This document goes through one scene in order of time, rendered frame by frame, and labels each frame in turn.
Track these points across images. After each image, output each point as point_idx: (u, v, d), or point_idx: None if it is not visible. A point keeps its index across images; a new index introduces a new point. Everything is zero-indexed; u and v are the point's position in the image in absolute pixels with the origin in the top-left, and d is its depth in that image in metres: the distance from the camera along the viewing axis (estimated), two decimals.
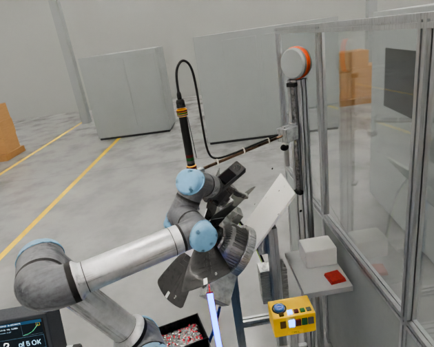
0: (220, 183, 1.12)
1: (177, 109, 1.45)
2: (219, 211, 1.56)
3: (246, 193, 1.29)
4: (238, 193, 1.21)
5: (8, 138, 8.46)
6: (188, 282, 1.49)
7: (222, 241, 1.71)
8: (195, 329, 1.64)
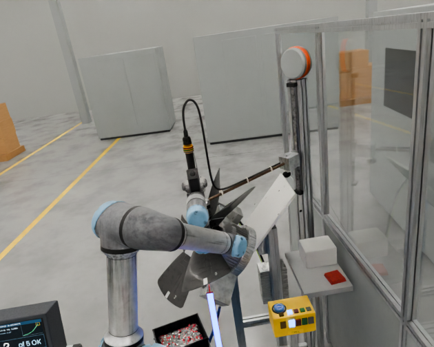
0: (200, 194, 1.39)
1: (183, 145, 1.51)
2: (219, 211, 1.56)
3: (200, 176, 1.57)
4: (206, 183, 1.49)
5: (8, 138, 8.46)
6: (188, 282, 1.49)
7: None
8: (195, 329, 1.64)
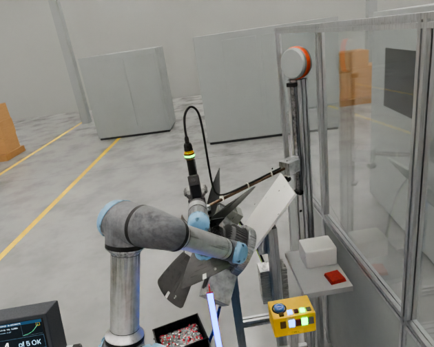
0: (202, 201, 1.40)
1: (184, 151, 1.52)
2: (219, 211, 1.56)
3: None
4: (207, 189, 1.51)
5: (8, 138, 8.46)
6: (187, 279, 1.48)
7: None
8: (195, 329, 1.64)
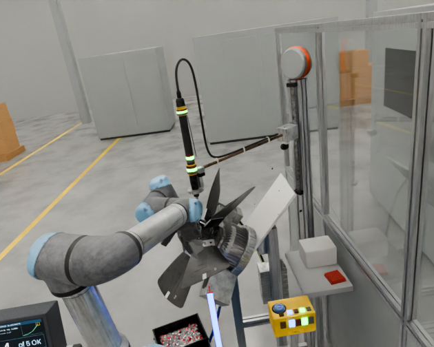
0: None
1: (177, 107, 1.45)
2: (219, 211, 1.56)
3: None
4: None
5: (8, 138, 8.46)
6: (187, 279, 1.48)
7: (222, 241, 1.71)
8: (195, 329, 1.64)
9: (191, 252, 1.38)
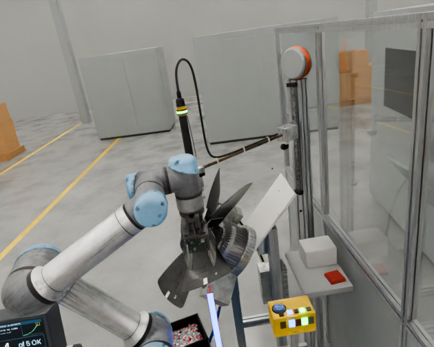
0: None
1: (177, 107, 1.45)
2: (187, 269, 1.55)
3: (210, 257, 1.11)
4: (213, 233, 1.08)
5: (8, 138, 8.46)
6: (162, 280, 1.80)
7: None
8: (195, 329, 1.64)
9: (183, 254, 1.09)
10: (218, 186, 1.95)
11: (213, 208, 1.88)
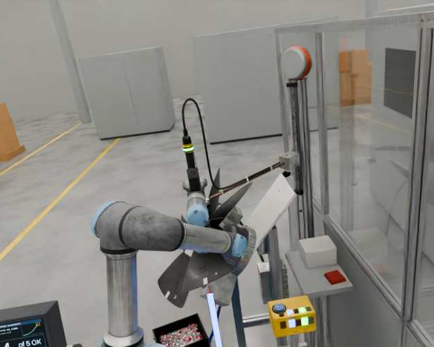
0: (201, 193, 1.39)
1: (183, 144, 1.51)
2: (187, 269, 1.55)
3: (200, 175, 1.57)
4: (206, 182, 1.49)
5: (8, 138, 8.46)
6: (162, 280, 1.80)
7: None
8: (195, 329, 1.64)
9: None
10: (218, 186, 1.95)
11: (213, 208, 1.88)
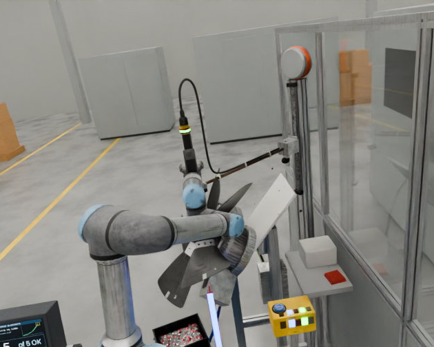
0: (198, 174, 1.36)
1: (180, 126, 1.48)
2: (187, 268, 1.55)
3: None
4: (202, 164, 1.47)
5: (8, 138, 8.46)
6: (162, 280, 1.80)
7: None
8: (195, 329, 1.64)
9: None
10: (218, 186, 1.95)
11: (213, 208, 1.88)
